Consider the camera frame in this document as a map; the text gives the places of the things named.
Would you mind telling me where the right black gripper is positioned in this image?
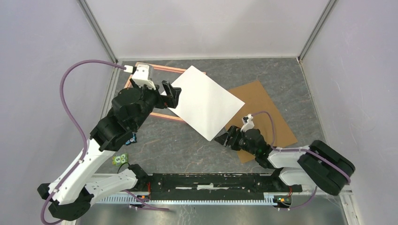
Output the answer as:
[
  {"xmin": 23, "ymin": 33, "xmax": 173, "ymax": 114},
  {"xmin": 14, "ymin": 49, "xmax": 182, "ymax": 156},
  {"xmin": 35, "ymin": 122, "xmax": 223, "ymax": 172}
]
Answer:
[{"xmin": 214, "ymin": 125, "xmax": 257, "ymax": 157}]

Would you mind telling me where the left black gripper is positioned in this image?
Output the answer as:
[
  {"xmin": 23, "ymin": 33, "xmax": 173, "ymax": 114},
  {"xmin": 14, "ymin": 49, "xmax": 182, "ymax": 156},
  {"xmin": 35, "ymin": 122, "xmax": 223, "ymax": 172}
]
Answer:
[{"xmin": 131, "ymin": 77, "xmax": 182, "ymax": 130}]

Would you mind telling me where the mountain landscape photo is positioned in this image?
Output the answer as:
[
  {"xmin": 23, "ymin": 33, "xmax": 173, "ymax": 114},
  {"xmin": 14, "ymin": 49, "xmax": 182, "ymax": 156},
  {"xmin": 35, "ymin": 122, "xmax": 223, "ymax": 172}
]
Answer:
[{"xmin": 170, "ymin": 66, "xmax": 245, "ymax": 141}]

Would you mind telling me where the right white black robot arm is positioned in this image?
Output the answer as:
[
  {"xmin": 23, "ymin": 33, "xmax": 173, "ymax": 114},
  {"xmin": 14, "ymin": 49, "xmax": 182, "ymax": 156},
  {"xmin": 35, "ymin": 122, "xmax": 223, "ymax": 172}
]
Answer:
[{"xmin": 215, "ymin": 126, "xmax": 356, "ymax": 195}]

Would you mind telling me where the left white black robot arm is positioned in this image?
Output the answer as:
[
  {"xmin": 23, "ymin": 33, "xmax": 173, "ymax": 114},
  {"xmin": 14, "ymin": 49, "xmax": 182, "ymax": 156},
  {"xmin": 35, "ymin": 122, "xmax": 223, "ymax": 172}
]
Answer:
[{"xmin": 38, "ymin": 81, "xmax": 182, "ymax": 221}]

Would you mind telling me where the brown cardboard backing board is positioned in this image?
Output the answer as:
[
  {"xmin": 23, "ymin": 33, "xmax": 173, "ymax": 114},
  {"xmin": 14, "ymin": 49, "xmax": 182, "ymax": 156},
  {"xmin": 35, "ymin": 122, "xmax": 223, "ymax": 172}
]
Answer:
[{"xmin": 225, "ymin": 81, "xmax": 298, "ymax": 164}]

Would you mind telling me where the blue owl sticker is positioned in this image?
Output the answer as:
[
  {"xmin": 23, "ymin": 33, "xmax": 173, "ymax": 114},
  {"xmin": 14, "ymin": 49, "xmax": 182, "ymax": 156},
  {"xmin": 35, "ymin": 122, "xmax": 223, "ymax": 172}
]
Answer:
[{"xmin": 125, "ymin": 133, "xmax": 137, "ymax": 146}]

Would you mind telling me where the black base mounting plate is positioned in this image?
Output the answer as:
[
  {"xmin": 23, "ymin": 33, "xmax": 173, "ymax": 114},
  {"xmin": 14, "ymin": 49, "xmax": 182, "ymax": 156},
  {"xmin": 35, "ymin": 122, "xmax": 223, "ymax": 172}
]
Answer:
[{"xmin": 129, "ymin": 173, "xmax": 303, "ymax": 200}]

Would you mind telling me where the green owl sticker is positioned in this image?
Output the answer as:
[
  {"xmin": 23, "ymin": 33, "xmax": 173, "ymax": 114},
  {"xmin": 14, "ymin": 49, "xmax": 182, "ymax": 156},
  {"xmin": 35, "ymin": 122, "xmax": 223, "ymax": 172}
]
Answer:
[{"xmin": 112, "ymin": 153, "xmax": 129, "ymax": 166}]

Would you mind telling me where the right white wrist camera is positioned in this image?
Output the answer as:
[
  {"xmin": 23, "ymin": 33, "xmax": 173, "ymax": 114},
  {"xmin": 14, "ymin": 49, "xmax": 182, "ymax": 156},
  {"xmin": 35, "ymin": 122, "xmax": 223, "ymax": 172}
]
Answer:
[{"xmin": 241, "ymin": 114, "xmax": 254, "ymax": 132}]

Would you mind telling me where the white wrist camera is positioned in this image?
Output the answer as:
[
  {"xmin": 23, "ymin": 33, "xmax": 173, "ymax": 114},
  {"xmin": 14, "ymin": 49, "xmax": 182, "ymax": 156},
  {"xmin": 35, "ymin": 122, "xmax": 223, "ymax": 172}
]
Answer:
[
  {"xmin": 241, "ymin": 114, "xmax": 254, "ymax": 132},
  {"xmin": 124, "ymin": 62, "xmax": 156, "ymax": 90}
]

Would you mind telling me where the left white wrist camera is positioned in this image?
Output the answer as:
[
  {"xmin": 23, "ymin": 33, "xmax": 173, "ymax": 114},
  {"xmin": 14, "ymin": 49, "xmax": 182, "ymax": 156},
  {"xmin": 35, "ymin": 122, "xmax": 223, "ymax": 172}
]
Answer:
[{"xmin": 124, "ymin": 62, "xmax": 156, "ymax": 90}]

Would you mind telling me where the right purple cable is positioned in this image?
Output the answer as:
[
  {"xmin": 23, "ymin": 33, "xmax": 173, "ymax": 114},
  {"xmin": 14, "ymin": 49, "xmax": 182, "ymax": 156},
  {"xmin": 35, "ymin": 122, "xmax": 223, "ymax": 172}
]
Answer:
[{"xmin": 252, "ymin": 110, "xmax": 352, "ymax": 212}]

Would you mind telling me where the purple cable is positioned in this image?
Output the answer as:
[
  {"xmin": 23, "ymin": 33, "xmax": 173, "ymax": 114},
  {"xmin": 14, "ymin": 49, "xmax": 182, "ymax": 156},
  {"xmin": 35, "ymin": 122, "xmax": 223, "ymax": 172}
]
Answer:
[
  {"xmin": 252, "ymin": 110, "xmax": 352, "ymax": 212},
  {"xmin": 40, "ymin": 60, "xmax": 170, "ymax": 225}
]

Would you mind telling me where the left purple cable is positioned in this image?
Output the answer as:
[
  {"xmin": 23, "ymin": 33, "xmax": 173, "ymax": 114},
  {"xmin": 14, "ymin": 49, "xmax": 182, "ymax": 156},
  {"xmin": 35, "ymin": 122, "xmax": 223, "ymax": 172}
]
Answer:
[{"xmin": 40, "ymin": 60, "xmax": 170, "ymax": 225}]

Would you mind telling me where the white slotted cable duct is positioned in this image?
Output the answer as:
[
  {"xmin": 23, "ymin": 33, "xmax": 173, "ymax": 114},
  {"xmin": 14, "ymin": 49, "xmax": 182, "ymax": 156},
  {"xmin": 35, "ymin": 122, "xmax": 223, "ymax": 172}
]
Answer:
[{"xmin": 97, "ymin": 193, "xmax": 277, "ymax": 206}]

